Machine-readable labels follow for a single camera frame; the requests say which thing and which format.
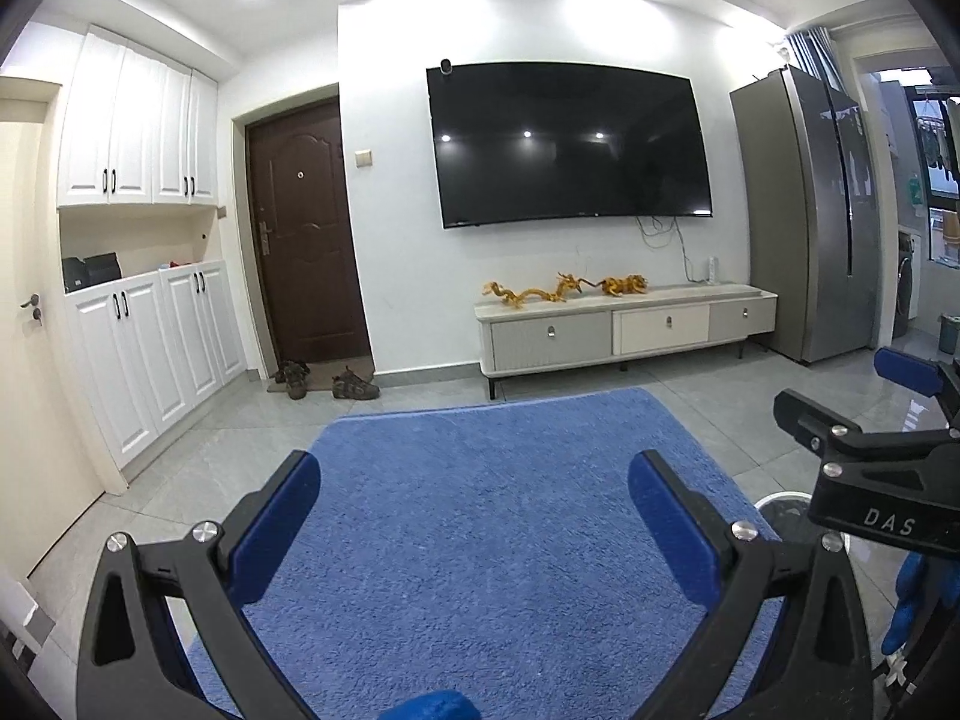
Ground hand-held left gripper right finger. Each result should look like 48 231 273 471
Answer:
628 450 882 720

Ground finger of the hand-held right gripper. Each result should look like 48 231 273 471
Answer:
773 388 960 460
875 346 960 422

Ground long golden dragon figurine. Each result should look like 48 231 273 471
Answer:
482 272 598 309

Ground grey double-door refrigerator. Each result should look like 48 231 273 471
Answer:
730 64 881 367

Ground blue curtain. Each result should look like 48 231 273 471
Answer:
785 27 836 85

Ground person's left hand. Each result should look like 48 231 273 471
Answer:
381 690 482 720

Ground white wall cabinet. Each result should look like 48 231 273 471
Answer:
58 24 221 209

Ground white base cabinet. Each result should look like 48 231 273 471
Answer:
64 260 247 476

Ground grey washing machine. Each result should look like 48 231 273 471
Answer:
895 231 929 343

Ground black wall television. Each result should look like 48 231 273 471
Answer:
426 64 714 230

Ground person's right hand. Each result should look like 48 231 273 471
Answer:
880 551 933 655

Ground white and grey television cabinet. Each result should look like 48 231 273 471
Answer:
472 281 779 399

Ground white round waste bin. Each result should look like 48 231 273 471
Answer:
752 493 852 563

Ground dark brown entrance door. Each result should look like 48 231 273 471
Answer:
246 100 374 377

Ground hanging laundry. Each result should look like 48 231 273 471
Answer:
916 94 960 182

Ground blue fluffy mat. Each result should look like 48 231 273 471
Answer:
184 388 781 720

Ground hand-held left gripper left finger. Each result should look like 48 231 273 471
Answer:
75 450 323 720

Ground black boxes on shelf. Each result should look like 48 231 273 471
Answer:
61 253 122 294

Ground cream interior door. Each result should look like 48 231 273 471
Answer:
0 79 107 582

